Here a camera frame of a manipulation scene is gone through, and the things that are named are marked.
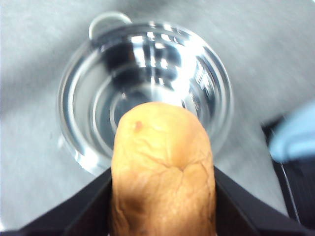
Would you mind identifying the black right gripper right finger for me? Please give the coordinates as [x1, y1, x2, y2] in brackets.
[214, 165, 315, 236]

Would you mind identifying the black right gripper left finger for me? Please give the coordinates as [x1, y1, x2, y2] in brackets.
[0, 169, 114, 236]

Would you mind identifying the brown potato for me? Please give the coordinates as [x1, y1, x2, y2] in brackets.
[111, 101, 217, 236]

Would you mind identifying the black plate rack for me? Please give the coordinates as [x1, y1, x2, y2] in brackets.
[261, 120, 315, 225]

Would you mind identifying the blue plate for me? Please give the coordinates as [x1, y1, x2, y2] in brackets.
[269, 102, 315, 162]

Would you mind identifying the green electric steamer pot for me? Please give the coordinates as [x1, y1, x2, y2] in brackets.
[58, 11, 234, 173]

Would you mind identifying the grey table mat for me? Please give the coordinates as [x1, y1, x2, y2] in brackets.
[0, 0, 315, 229]

